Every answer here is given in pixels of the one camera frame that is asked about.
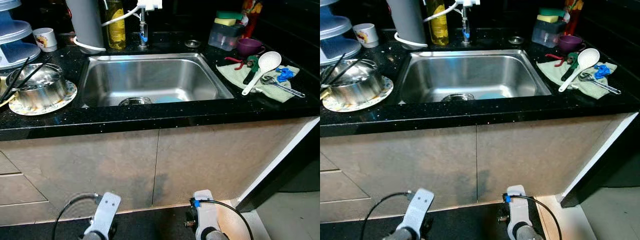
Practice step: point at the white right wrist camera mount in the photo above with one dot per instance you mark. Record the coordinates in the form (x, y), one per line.
(519, 210)
(206, 215)

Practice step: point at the black chopstick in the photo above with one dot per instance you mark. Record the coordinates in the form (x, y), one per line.
(30, 75)
(347, 70)
(17, 77)
(332, 70)

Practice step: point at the white faucet filter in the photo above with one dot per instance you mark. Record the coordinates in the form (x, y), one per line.
(469, 2)
(149, 4)

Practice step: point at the light blue plate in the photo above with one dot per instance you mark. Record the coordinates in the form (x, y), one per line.
(491, 96)
(167, 100)

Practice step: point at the black floor mat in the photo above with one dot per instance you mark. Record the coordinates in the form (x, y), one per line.
(465, 225)
(150, 227)

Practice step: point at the shallow grey drawer front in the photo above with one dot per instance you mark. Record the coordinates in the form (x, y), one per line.
(6, 167)
(325, 165)

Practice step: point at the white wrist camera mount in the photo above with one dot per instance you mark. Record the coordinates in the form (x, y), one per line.
(206, 215)
(419, 207)
(107, 212)
(519, 210)

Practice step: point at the floral patterned plate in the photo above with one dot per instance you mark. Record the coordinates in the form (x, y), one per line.
(382, 92)
(67, 97)

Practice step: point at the steel faucet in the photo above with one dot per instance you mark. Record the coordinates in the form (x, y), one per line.
(465, 42)
(143, 45)

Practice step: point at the round steel countertop cap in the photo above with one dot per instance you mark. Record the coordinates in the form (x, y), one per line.
(515, 40)
(192, 43)

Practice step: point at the white tiered storage rack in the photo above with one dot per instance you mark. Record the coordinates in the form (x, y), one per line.
(337, 47)
(15, 50)

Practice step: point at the steel adjustable wrench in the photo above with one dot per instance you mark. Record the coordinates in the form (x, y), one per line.
(287, 89)
(605, 86)

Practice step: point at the clear plastic container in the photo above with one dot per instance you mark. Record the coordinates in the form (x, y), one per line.
(546, 36)
(222, 39)

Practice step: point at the blue plastic clip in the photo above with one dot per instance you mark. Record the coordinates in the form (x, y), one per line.
(285, 75)
(602, 71)

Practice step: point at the small steel pot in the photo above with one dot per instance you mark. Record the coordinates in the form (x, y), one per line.
(355, 90)
(40, 95)

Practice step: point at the yellow oil bottle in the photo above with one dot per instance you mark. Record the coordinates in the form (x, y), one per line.
(438, 27)
(116, 30)

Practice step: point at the yellow sponge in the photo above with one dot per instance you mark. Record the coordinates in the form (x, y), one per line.
(547, 19)
(225, 22)

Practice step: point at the grey thermos jug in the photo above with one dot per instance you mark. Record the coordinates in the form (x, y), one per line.
(85, 22)
(406, 20)

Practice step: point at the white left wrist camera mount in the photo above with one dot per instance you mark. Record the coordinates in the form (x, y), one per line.
(107, 212)
(419, 207)

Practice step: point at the red printed bottle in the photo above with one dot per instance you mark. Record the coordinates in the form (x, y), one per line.
(573, 10)
(251, 12)

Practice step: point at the light green cloth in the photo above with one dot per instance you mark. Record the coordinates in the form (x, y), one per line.
(230, 75)
(550, 72)

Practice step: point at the stainless steel sink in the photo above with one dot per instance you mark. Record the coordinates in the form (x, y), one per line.
(150, 75)
(470, 72)

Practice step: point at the perforated steel steamer pot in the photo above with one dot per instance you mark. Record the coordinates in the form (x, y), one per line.
(457, 98)
(134, 101)

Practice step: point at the deep grey drawer front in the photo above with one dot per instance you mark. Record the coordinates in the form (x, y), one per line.
(15, 190)
(335, 187)

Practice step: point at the green sponge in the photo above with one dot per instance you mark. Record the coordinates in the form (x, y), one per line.
(230, 15)
(552, 11)

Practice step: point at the white plastic ladle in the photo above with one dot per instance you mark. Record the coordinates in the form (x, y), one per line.
(270, 61)
(589, 57)

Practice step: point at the white printed mug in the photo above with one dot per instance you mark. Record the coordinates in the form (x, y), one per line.
(366, 36)
(46, 40)

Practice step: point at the grey stone cabinet front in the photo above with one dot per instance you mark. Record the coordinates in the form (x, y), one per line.
(525, 155)
(200, 160)

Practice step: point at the purple cup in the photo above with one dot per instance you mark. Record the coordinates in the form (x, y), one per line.
(570, 43)
(248, 46)

